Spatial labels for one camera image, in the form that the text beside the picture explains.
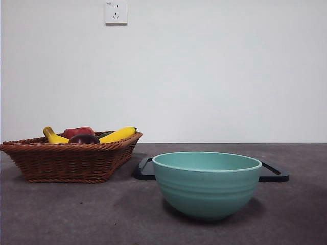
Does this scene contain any dark rectangular tray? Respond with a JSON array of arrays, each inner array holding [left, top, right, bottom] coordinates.
[[134, 156, 290, 183]]

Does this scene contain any brown wicker basket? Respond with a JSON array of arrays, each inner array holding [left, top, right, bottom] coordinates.
[[0, 131, 143, 183]]

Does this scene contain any yellow banana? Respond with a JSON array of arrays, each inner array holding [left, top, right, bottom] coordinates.
[[42, 126, 138, 144]]

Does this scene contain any dark purple plum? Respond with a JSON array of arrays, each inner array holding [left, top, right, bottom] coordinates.
[[67, 133, 101, 144]]

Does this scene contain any white wall power socket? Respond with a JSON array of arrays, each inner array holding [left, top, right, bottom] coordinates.
[[105, 1, 128, 26]]

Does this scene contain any red apple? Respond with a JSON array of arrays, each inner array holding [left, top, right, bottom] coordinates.
[[63, 126, 95, 140]]

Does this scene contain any teal ribbed bowl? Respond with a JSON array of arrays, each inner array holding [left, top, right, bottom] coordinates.
[[152, 151, 263, 222]]

